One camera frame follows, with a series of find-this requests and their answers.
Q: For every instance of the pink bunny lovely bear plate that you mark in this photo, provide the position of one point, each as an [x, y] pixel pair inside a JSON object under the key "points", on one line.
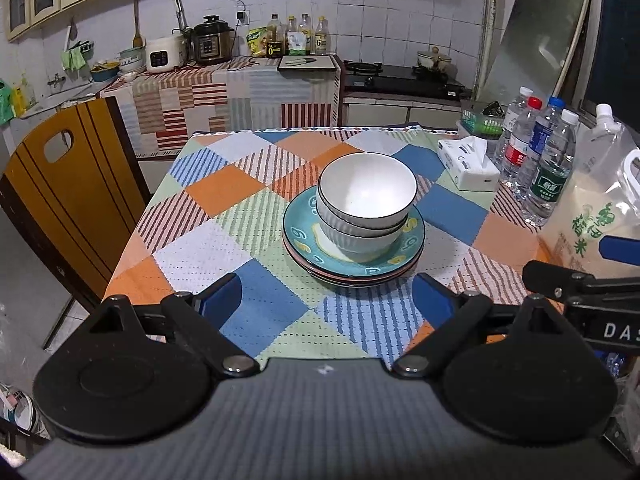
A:
{"points": [[305, 267]]}

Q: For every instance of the oil bottle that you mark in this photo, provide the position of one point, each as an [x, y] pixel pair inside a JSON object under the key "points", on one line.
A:
{"points": [[321, 37], [274, 37], [305, 27], [295, 38]]}

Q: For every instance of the leaning metal board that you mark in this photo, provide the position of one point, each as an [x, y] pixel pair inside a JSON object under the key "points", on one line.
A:
{"points": [[536, 49]]}

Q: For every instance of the stacked bowls on counter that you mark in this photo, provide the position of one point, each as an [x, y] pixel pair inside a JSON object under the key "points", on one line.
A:
{"points": [[132, 60]]}

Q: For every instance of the green label water bottle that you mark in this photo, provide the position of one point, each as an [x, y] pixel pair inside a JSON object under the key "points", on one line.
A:
{"points": [[552, 171]]}

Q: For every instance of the wooden spatula hanging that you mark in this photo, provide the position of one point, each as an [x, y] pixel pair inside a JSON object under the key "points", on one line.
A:
{"points": [[137, 41]]}

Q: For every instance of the pot on stove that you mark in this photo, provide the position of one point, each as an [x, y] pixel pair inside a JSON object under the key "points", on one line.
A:
{"points": [[433, 60]]}

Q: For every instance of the black pressure cooker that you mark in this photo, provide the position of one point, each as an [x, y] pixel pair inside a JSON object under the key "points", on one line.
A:
{"points": [[212, 41]]}

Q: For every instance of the white bowl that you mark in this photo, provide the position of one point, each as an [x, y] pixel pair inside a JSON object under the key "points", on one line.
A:
{"points": [[371, 190], [335, 222], [350, 247]]}

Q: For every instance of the blue bowl on counter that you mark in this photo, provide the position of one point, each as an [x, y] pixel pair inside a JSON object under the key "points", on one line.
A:
{"points": [[104, 71]]}

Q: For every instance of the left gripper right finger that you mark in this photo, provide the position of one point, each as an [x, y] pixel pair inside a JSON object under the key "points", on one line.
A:
{"points": [[456, 319]]}

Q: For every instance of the clear water bottle rear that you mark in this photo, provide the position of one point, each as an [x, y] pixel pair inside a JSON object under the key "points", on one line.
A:
{"points": [[513, 112]]}

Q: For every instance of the striped counter cloth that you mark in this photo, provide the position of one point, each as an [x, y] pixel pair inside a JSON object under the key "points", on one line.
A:
{"points": [[161, 112]]}

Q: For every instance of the red label water bottle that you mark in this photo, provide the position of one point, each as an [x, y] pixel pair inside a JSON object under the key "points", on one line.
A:
{"points": [[515, 153]]}

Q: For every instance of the green plastic basket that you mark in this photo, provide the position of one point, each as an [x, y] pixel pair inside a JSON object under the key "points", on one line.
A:
{"points": [[483, 119]]}

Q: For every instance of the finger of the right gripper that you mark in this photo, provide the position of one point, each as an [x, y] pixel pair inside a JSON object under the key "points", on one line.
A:
{"points": [[620, 249]]}

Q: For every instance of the black gas stove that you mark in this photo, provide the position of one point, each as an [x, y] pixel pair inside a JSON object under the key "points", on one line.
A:
{"points": [[404, 81]]}

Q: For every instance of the white rice cooker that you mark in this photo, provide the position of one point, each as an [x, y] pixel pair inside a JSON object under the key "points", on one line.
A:
{"points": [[165, 54]]}

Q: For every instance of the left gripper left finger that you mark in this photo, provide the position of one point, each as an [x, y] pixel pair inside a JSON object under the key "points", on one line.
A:
{"points": [[198, 319]]}

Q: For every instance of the wooden yellow chair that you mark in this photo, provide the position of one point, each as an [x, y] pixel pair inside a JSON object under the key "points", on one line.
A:
{"points": [[71, 194]]}

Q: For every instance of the tissue pack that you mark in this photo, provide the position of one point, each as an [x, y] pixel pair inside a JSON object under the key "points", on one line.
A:
{"points": [[468, 164]]}

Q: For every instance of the teal fried egg plate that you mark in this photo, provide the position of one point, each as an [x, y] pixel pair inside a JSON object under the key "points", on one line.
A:
{"points": [[298, 238]]}

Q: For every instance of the yellow green snack bag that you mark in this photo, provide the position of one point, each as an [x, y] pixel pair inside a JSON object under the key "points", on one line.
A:
{"points": [[257, 40]]}

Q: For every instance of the green cloth hanging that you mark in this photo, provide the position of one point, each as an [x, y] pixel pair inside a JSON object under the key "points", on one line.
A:
{"points": [[74, 58]]}

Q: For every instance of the bag of rice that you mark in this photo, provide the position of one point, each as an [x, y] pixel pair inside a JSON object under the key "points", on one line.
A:
{"points": [[601, 198]]}

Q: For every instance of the cutting board on counter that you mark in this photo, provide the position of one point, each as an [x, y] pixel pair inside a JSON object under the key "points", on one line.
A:
{"points": [[318, 63]]}

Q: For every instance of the colourful patchwork tablecloth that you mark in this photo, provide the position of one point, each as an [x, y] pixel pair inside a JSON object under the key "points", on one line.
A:
{"points": [[219, 210]]}

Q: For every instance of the blue label water bottle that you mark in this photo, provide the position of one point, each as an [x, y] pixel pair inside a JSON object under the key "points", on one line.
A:
{"points": [[543, 126]]}

